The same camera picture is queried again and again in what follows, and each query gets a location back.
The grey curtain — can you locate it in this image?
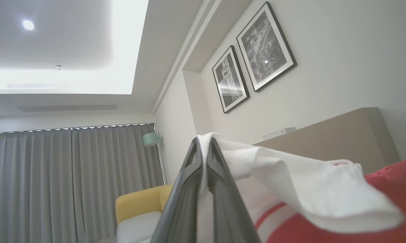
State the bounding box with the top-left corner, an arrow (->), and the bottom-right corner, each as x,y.
0,123 -> 165,243

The white power strip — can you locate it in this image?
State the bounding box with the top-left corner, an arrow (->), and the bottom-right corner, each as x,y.
263,127 -> 296,140

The white ceiling air vent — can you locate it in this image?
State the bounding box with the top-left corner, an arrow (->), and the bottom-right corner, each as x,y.
6,83 -> 72,89

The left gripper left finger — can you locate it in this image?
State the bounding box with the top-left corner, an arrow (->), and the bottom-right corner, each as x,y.
151,137 -> 204,243

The large framed black-white picture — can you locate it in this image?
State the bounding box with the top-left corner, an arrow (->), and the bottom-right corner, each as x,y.
236,2 -> 297,92

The grey ceiling slot vent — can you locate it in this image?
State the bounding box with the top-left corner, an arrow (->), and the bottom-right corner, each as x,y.
19,105 -> 118,113

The small framed black-white picture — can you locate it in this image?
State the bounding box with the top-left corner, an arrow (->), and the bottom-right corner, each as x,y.
212,45 -> 250,113

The beige headboard panel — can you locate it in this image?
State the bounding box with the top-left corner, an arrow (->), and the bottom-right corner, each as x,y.
254,107 -> 401,175

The yellow armchair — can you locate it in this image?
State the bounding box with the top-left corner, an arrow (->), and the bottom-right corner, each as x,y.
115,184 -> 174,243

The teal floor lamp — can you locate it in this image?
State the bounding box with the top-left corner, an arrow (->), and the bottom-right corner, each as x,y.
142,131 -> 170,185

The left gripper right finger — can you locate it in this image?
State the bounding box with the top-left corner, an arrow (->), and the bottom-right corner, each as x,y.
206,137 -> 261,243

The red and white garment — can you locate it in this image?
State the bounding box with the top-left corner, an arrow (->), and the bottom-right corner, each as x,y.
196,132 -> 406,243

